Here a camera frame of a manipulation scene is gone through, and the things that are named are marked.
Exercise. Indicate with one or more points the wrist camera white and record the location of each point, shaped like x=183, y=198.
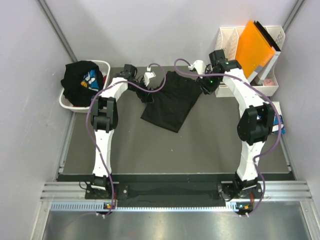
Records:
x=199, y=66
x=148, y=76

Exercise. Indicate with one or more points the orange folder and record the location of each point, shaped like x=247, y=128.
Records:
x=252, y=49

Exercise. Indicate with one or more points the grey cable duct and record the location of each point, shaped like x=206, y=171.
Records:
x=73, y=206

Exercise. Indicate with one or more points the white file organizer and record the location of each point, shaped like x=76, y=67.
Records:
x=227, y=40

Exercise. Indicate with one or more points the white laundry basket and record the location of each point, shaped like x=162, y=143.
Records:
x=105, y=68

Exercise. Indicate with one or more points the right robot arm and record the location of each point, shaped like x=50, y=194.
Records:
x=256, y=115

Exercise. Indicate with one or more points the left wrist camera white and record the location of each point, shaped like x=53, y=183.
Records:
x=148, y=76

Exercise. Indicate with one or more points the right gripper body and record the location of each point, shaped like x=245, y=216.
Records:
x=209, y=83

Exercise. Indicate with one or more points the black brushstroke print t-shirt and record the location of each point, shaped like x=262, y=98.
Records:
x=172, y=103

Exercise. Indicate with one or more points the black daisy print t-shirt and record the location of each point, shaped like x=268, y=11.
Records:
x=82, y=80

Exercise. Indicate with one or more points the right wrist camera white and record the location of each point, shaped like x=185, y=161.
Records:
x=199, y=66

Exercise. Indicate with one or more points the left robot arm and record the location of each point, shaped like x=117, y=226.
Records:
x=104, y=120

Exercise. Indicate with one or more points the dark grey table mat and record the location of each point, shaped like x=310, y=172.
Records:
x=207, y=142

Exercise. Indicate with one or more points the aluminium frame rail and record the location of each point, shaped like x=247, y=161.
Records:
x=285, y=190

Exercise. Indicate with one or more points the white grey binder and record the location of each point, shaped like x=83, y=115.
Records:
x=260, y=73

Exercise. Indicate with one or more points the black folder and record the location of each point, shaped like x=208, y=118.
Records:
x=267, y=36

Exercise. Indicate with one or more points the pink small item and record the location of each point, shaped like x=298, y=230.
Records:
x=268, y=82

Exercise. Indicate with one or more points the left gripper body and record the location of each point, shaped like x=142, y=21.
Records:
x=142, y=94

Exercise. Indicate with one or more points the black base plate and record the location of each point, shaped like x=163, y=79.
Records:
x=172, y=190

